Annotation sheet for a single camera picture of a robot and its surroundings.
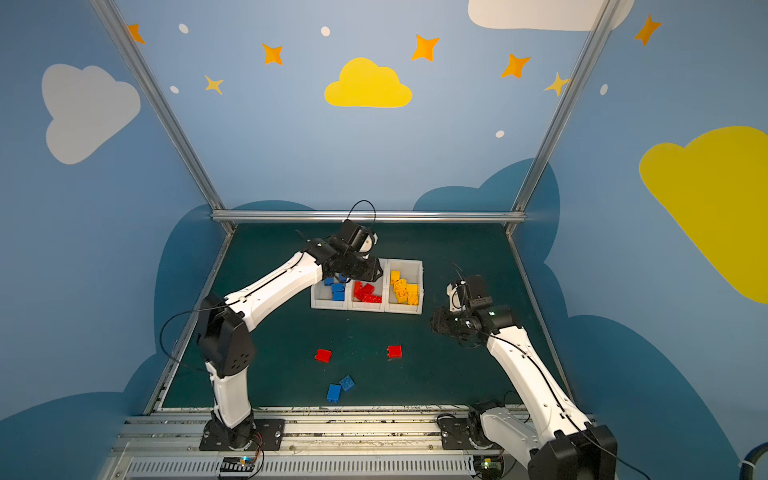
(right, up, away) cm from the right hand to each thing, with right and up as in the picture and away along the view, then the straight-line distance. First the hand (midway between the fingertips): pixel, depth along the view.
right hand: (439, 320), depth 80 cm
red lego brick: (-24, +6, +19) cm, 31 cm away
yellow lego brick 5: (-9, +4, +18) cm, 21 cm away
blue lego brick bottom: (-29, -20, 0) cm, 35 cm away
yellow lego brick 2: (-10, +7, +20) cm, 23 cm away
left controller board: (-52, -34, -7) cm, 63 cm away
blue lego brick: (-31, +5, +18) cm, 36 cm away
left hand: (-17, +14, +6) cm, 23 cm away
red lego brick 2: (-21, +6, +21) cm, 30 cm away
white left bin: (-36, +3, +20) cm, 42 cm away
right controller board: (+11, -35, -7) cm, 38 cm away
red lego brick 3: (-34, -12, +8) cm, 37 cm away
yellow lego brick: (-11, +11, +23) cm, 28 cm away
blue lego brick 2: (-25, -18, +2) cm, 31 cm away
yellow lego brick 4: (-6, +3, +16) cm, 17 cm away
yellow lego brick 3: (-6, +7, +19) cm, 21 cm away
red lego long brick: (-21, +3, +18) cm, 28 cm away
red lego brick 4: (-12, -11, +9) cm, 19 cm away
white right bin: (-5, +12, +25) cm, 28 cm away
